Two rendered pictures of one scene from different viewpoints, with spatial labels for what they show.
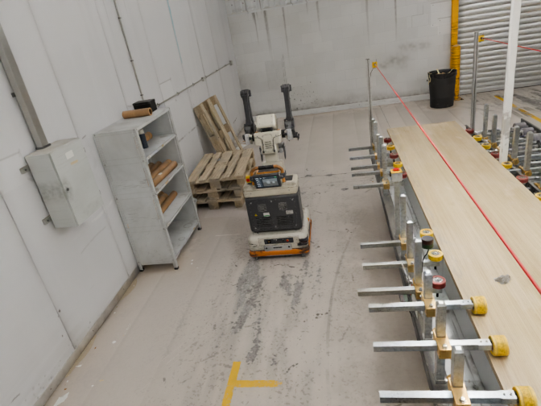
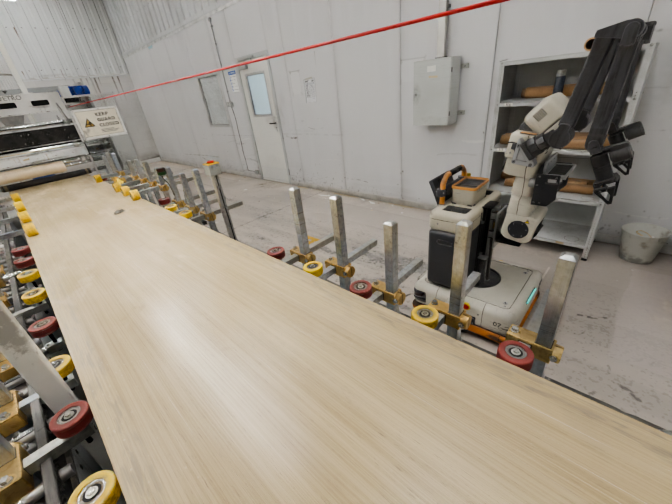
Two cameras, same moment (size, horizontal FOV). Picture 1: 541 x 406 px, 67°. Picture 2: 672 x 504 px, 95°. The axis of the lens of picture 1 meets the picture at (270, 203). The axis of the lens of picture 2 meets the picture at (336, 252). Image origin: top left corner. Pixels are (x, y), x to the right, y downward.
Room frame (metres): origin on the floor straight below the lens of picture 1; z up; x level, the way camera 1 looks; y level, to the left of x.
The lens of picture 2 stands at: (4.12, -2.03, 1.54)
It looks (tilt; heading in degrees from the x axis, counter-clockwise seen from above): 28 degrees down; 125
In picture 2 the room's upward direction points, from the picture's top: 7 degrees counter-clockwise
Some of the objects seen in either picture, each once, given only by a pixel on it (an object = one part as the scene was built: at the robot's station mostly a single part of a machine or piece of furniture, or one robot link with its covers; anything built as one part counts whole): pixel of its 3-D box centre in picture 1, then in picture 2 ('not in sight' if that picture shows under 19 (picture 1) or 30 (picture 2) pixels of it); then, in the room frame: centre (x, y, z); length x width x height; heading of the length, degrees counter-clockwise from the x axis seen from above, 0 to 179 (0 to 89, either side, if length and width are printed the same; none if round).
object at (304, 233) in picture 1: (281, 230); (476, 290); (3.92, -0.06, 0.16); 0.67 x 0.64 x 0.25; 168
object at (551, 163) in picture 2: (272, 149); (550, 178); (4.20, -0.12, 0.99); 0.28 x 0.16 x 0.22; 78
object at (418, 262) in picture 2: (373, 166); (392, 284); (3.71, -1.06, 0.80); 0.43 x 0.03 x 0.04; 78
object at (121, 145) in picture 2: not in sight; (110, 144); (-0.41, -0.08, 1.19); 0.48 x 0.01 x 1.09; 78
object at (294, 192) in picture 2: (385, 170); (302, 236); (3.24, -1.02, 0.93); 0.04 x 0.04 x 0.48; 78
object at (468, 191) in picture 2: (269, 174); (469, 190); (3.81, -0.04, 0.87); 0.23 x 0.15 x 0.11; 78
